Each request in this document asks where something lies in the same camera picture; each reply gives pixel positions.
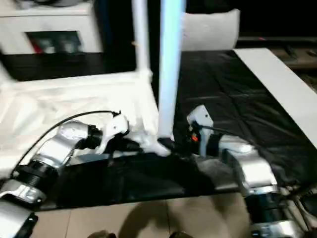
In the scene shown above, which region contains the white plastic table top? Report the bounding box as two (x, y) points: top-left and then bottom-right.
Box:
(0, 69), (174, 179)

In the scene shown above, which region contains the white plastic table leg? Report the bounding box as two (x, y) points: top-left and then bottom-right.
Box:
(0, 59), (19, 86)
(131, 0), (152, 75)
(158, 0), (188, 139)

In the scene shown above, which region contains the black mat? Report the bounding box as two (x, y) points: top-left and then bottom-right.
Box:
(0, 49), (317, 211)

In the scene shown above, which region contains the white flat board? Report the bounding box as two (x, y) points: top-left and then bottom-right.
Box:
(234, 48), (317, 149)

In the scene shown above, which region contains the grey pillow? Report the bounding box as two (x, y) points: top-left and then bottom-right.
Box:
(182, 9), (240, 50)

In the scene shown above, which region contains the black case with gold label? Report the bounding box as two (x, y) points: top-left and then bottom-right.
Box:
(95, 0), (164, 70)

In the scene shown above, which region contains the brown wooden tv bench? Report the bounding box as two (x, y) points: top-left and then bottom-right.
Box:
(268, 41), (317, 75)

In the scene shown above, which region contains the white glass-door cabinet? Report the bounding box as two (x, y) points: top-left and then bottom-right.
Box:
(0, 3), (104, 54)

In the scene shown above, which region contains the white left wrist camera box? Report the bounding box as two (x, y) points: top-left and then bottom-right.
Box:
(98, 114), (131, 154)

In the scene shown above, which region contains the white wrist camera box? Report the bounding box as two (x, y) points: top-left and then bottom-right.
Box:
(187, 104), (215, 157)
(98, 114), (131, 154)

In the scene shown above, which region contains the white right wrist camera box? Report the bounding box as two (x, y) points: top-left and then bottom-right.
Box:
(187, 104), (215, 157)

